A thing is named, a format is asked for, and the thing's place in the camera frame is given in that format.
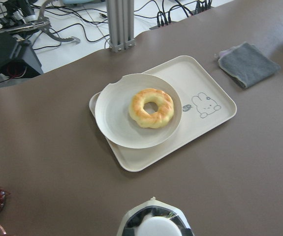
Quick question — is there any aluminium frame post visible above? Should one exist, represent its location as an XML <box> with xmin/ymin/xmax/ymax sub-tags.
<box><xmin>106</xmin><ymin>0</ymin><xmax>135</xmax><ymax>52</ymax></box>

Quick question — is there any glazed ring donut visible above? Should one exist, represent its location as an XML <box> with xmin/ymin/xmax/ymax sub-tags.
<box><xmin>128</xmin><ymin>88</ymin><xmax>174</xmax><ymax>129</ymax></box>

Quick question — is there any black 3D printed device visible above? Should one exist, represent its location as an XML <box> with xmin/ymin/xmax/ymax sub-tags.
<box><xmin>0</xmin><ymin>33</ymin><xmax>43</xmax><ymax>79</ymax></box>

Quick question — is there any white round plate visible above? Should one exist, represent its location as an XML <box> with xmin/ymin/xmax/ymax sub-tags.
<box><xmin>94</xmin><ymin>73</ymin><xmax>182</xmax><ymax>148</ymax></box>

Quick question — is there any cream rabbit serving tray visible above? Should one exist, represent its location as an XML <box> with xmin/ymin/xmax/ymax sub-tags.
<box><xmin>89</xmin><ymin>56</ymin><xmax>237</xmax><ymax>172</ymax></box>

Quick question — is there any folded grey cloth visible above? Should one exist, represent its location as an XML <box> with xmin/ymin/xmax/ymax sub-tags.
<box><xmin>218</xmin><ymin>42</ymin><xmax>281</xmax><ymax>89</ymax></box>

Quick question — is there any green handled reacher grabber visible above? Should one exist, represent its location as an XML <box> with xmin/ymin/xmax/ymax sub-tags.
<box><xmin>0</xmin><ymin>0</ymin><xmax>80</xmax><ymax>43</ymax></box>

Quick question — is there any tea bottle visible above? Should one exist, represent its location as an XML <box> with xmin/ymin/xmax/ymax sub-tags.
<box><xmin>117</xmin><ymin>197</ymin><xmax>194</xmax><ymax>236</ymax></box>

